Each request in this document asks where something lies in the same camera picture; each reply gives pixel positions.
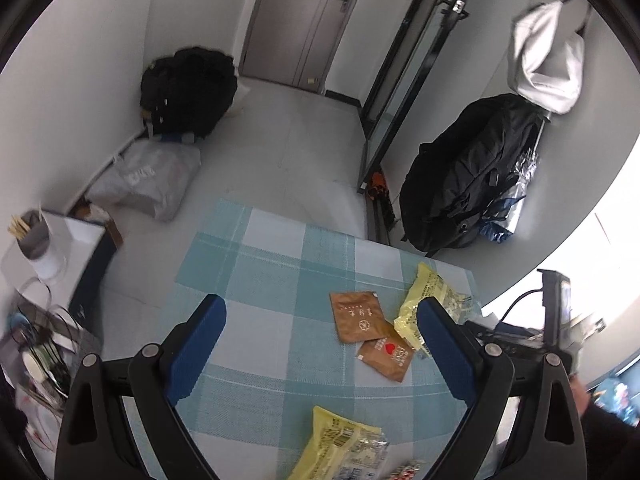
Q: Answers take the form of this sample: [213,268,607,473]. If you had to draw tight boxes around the brown heart sachet packet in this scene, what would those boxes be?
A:
[357,322,414,382]

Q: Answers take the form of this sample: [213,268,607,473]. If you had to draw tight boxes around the yellow bread wrapper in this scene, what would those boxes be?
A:
[392,261,476,352]
[288,406,390,480]

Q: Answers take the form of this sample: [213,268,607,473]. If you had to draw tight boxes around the red white snack wrapper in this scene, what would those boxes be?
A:
[385,460,424,480]

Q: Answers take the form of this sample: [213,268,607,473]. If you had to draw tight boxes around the person right hand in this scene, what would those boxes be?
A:
[570,375,591,417]

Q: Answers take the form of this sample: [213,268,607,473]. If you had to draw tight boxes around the teal checked tablecloth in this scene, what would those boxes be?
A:
[136,200,465,479]

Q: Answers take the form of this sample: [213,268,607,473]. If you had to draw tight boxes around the folded blue silver umbrella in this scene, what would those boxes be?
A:
[480,116,549,244]

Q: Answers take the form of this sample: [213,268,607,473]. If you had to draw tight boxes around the white side cabinet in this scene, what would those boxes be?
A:
[1,210,117,325]

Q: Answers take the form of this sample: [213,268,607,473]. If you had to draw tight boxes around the black hanging backpack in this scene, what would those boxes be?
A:
[399,93,544,256]

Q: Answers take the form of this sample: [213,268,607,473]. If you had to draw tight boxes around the orange black tool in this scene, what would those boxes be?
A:
[366,171,390,200]

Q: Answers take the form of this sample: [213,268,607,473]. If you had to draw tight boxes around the grey plastic parcel bag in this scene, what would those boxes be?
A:
[86,139,201,222]

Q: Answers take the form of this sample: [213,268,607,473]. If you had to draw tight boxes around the grey white utensil holder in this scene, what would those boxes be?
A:
[8,209,65,281]

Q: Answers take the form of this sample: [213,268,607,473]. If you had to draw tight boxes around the black backpack on floor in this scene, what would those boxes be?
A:
[140,47,238,139]

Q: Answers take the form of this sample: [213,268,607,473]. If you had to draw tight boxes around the white hanging bag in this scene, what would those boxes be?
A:
[506,0,585,115]

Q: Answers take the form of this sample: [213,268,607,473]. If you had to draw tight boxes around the black framed glass door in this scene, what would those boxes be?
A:
[358,0,469,192]

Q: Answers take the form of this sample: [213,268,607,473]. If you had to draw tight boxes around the grey entrance door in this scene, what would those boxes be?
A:
[240,0,357,93]

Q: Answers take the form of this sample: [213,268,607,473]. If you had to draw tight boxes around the black tangled cables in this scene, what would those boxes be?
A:
[6,278,87,396]

